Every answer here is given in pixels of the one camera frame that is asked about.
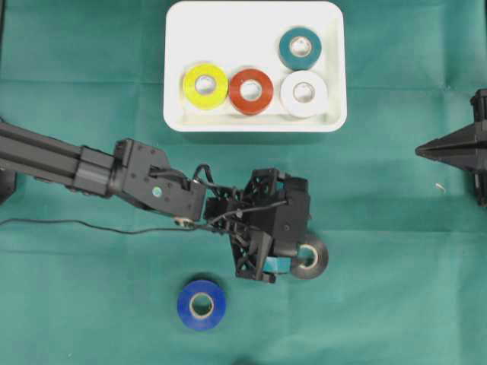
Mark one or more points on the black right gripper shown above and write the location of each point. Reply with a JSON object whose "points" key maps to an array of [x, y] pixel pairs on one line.
{"points": [[467, 137]]}

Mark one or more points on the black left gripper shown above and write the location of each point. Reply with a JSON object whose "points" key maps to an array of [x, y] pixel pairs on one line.
{"points": [[227, 211]]}

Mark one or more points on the black tape roll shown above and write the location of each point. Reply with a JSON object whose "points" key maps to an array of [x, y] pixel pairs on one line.
{"points": [[311, 260]]}

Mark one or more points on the red tape roll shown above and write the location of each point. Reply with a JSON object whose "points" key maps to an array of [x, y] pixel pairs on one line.
{"points": [[250, 91]]}

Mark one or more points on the white tape roll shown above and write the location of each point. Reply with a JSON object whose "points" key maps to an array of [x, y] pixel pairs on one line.
{"points": [[304, 94]]}

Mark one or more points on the yellow tape roll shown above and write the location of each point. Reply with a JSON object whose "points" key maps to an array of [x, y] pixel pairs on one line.
{"points": [[205, 86]]}

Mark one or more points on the green tape roll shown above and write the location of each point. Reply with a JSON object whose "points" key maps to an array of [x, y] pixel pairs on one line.
{"points": [[299, 48]]}

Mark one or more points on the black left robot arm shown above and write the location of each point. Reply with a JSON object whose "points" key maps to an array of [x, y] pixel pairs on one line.
{"points": [[142, 176]]}

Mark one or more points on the blue tape roll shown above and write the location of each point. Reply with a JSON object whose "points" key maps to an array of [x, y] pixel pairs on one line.
{"points": [[201, 305]]}

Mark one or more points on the white plastic case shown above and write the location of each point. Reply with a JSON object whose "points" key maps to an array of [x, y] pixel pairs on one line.
{"points": [[235, 35]]}

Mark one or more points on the small white scrap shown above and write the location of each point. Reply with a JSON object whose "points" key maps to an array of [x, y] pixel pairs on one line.
{"points": [[439, 186]]}

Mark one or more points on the green table cloth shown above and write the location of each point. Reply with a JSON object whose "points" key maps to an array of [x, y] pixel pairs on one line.
{"points": [[86, 280]]}

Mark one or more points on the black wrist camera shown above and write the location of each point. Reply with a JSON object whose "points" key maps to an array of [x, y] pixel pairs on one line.
{"points": [[289, 216]]}

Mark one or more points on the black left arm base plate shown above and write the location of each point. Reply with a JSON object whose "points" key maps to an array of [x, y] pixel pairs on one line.
{"points": [[8, 184]]}

